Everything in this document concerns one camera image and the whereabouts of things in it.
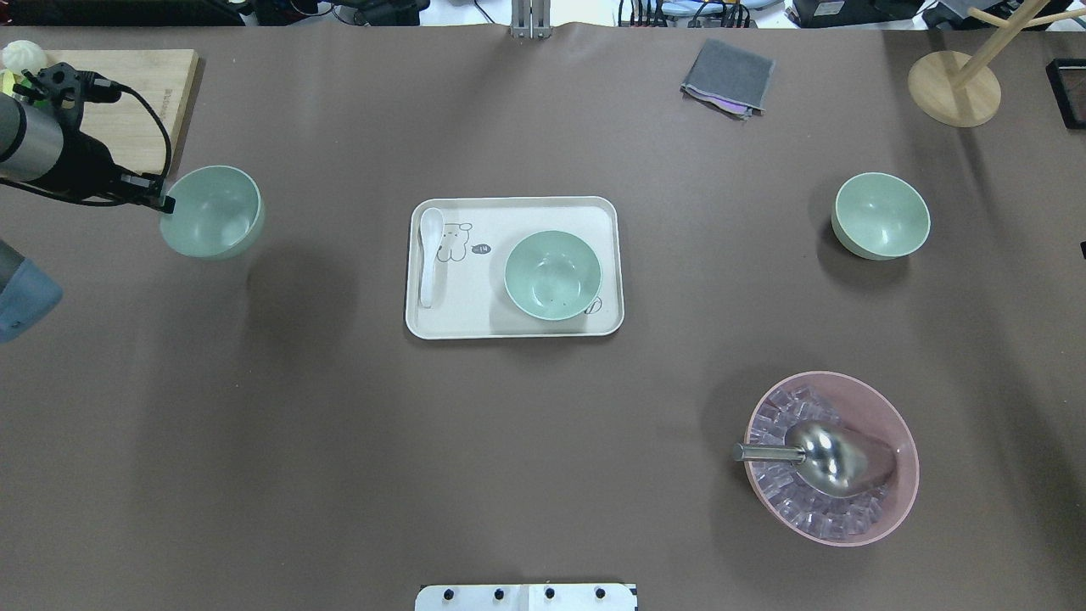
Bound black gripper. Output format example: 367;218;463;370
31;62;176;214

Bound green bowl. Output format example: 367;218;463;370
503;231;602;322
831;171;932;260
159;164;266;260

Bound wooden cutting board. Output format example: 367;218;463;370
31;49;200;177

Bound white steamed bun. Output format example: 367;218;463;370
1;40;49;74

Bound white ceramic spoon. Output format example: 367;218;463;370
418;206;445;309

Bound cream serving tray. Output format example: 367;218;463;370
405;196;624;340

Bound green bowl on tray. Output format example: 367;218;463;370
503;231;602;322

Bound grey folded cloth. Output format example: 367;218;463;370
680;39;776;120

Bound pink bowl with ice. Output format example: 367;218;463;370
741;371;921;547

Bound metal ice scoop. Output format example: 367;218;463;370
732;420;897;498

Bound wooden mug tree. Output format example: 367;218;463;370
907;1;1085;128

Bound black glass rack tray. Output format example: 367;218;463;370
1044;58;1085;129

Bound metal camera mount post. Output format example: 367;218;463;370
509;0;553;40

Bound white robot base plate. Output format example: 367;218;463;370
414;581;639;610

